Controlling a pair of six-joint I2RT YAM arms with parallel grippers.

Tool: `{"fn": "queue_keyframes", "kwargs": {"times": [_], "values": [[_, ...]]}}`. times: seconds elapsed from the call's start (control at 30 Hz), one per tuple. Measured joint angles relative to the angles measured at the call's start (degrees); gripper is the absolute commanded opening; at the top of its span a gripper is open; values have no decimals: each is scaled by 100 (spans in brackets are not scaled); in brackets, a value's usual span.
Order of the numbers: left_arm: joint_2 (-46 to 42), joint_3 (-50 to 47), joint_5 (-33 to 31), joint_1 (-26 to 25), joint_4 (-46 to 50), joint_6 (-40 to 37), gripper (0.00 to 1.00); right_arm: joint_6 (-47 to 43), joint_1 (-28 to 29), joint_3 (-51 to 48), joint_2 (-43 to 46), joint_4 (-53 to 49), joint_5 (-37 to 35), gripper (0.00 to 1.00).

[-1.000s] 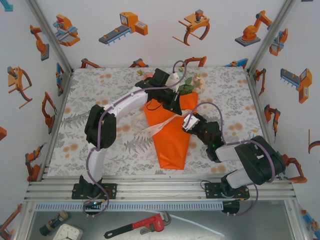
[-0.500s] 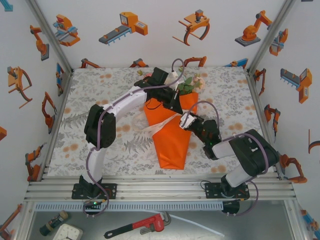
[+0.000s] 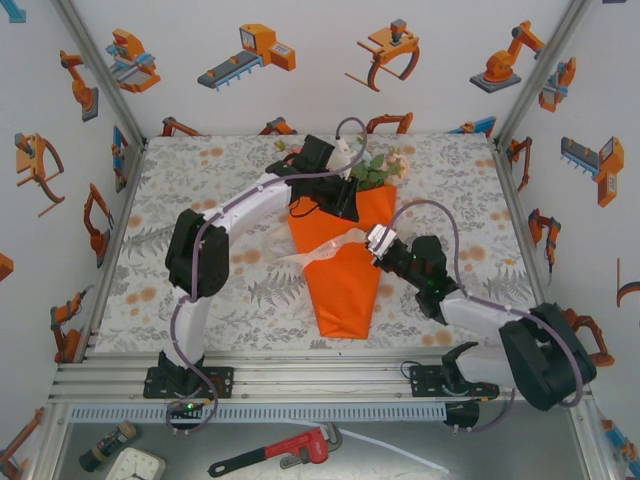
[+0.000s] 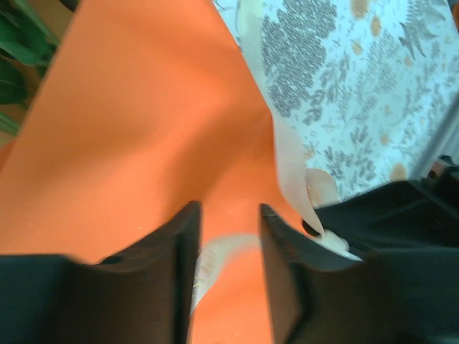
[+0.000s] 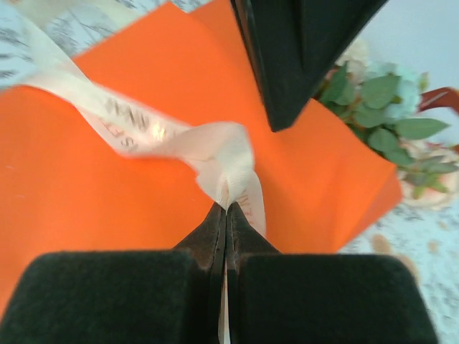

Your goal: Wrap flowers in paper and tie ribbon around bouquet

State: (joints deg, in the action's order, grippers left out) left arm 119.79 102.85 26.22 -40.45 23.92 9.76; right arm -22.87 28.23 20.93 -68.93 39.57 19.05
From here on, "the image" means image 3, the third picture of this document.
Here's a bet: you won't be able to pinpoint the white slotted cable duct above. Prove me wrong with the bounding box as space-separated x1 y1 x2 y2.
66 403 448 424

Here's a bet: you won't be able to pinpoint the black cylindrical mallet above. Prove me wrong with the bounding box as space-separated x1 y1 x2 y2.
77 419 138 474

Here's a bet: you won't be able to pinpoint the thin white strip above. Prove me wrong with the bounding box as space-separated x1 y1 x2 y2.
343 430 451 474

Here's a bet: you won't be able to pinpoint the white analog clock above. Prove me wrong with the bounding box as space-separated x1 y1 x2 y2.
103 445 168 480

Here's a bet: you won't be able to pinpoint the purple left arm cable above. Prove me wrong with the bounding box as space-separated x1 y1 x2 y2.
167 116 369 437

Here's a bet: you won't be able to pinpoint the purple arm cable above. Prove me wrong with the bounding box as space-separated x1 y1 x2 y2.
167 116 369 437
387 199 587 436

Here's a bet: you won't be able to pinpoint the floral print table cloth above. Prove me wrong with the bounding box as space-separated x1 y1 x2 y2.
94 132 532 354

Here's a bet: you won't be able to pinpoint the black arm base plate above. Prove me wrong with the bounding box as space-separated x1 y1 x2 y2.
142 365 236 400
408 364 502 399

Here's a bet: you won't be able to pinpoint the fake flower bouquet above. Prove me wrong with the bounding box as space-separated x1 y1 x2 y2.
274 133 412 194

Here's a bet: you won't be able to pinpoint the orange wrapping paper sheet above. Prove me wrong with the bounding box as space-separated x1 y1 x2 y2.
287 182 399 342

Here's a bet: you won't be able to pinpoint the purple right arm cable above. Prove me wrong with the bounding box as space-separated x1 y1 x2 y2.
387 199 587 436

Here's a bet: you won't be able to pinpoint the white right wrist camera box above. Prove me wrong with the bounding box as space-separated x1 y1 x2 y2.
366 224 399 262

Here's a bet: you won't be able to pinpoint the aluminium side rail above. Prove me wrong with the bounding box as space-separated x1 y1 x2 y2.
74 141 149 364
492 144 550 306

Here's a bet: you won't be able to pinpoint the red pipe wrench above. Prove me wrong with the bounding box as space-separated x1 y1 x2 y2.
206 421 344 479

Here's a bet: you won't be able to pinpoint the aluminium base frame rails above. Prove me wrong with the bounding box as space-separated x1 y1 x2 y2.
47 349 594 407

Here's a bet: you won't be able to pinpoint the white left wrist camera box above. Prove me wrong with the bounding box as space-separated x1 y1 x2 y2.
327 138 361 176

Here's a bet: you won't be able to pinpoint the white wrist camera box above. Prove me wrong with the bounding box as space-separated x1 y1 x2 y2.
327 138 361 176
366 224 399 262

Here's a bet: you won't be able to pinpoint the black controller box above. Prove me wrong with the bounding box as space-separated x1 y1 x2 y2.
165 399 208 421
444 401 482 427

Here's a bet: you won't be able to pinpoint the aluminium corner post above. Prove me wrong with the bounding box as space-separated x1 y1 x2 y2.
49 0 150 149
491 0 596 151

